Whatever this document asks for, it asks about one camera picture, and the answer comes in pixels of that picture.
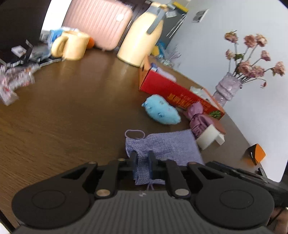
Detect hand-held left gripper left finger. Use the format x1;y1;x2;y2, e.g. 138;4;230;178
61;151;138;199

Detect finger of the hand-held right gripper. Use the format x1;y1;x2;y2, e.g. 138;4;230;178
206;161;239;176

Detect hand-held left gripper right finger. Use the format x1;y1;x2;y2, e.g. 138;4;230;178
147;150;225;199

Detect lavender knit drawstring bag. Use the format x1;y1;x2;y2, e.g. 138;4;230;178
125;129;204;190

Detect white foam block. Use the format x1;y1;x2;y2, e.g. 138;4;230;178
196;124;226;150

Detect pink umbrella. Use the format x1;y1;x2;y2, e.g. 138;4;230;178
184;101;214;139

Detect light blue plush toy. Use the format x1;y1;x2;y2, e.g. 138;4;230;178
142;94;181;125

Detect red cardboard box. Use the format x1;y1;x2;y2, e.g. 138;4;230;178
138;55;226;120

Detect purple fluffy headband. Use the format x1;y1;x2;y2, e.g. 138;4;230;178
156;69;177;81

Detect person's right hand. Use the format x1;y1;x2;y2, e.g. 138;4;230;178
271;206;288;234

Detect orange and black box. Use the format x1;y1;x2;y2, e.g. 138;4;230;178
246;144;266;166

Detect lilac ceramic vase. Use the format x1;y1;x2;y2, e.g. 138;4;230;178
213;72;242;107

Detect bunch of dried pink roses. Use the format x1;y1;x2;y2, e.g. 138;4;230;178
224;30;286;89

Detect cluttered small rack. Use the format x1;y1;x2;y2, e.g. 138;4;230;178
163;46;181;68

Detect blue and yellow bags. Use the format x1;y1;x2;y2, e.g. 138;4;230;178
153;42;167;57

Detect yellow thermos jug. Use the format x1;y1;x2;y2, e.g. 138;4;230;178
117;2;168;67

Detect yellow mug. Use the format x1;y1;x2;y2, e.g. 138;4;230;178
51;31;90;61

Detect grey refrigerator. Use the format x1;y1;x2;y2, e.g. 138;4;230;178
159;10;187;45

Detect pile of small packets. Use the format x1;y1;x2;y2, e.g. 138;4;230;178
0;40;52;106

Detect pink suitcase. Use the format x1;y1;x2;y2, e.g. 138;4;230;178
62;0;134;51

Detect light blue packet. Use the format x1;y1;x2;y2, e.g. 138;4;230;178
47;28;64;44

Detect yellow flat box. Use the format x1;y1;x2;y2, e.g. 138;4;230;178
173;2;189;13

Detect black paper bag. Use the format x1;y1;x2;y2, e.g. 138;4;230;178
0;0;52;66

